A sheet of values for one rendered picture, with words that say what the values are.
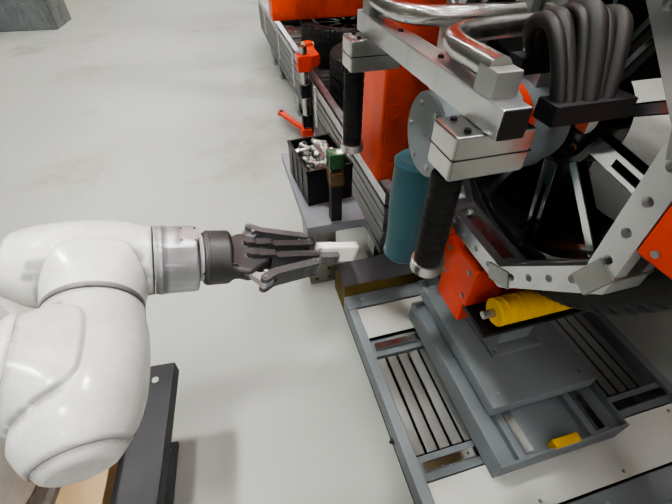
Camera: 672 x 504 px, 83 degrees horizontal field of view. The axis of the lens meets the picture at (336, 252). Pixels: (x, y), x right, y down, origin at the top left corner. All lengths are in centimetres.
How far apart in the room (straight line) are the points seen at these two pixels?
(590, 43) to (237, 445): 114
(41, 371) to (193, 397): 94
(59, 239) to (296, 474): 87
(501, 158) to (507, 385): 75
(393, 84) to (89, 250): 75
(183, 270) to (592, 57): 48
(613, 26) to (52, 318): 57
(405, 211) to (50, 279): 60
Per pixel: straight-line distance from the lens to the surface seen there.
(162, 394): 99
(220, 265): 52
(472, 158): 41
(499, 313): 81
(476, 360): 110
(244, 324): 142
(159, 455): 93
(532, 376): 113
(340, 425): 121
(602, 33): 46
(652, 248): 55
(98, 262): 48
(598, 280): 60
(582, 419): 120
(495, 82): 40
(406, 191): 78
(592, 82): 44
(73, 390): 40
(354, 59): 69
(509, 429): 111
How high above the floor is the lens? 112
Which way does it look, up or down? 43 degrees down
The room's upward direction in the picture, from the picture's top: straight up
